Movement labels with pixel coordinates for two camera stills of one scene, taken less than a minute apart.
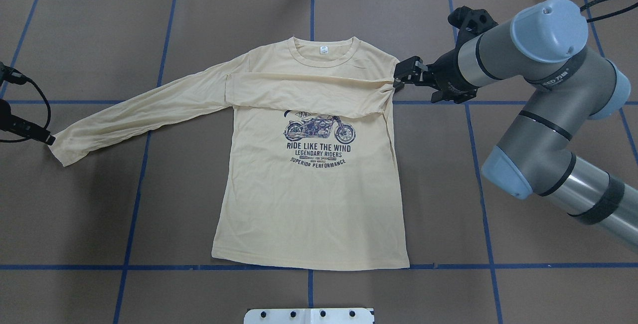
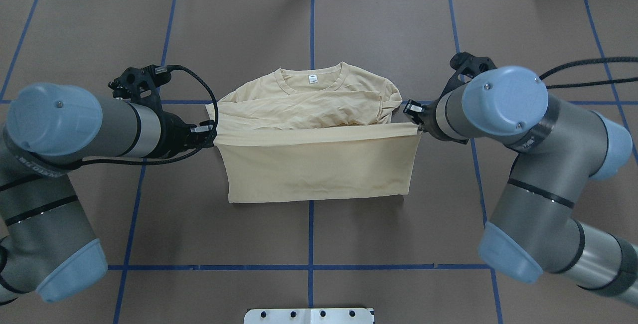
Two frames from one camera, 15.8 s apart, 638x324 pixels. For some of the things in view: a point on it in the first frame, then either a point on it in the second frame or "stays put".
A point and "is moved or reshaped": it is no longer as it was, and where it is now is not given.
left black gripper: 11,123 → 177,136
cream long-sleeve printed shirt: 310,178 is moved or reshaped
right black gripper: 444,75 → 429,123
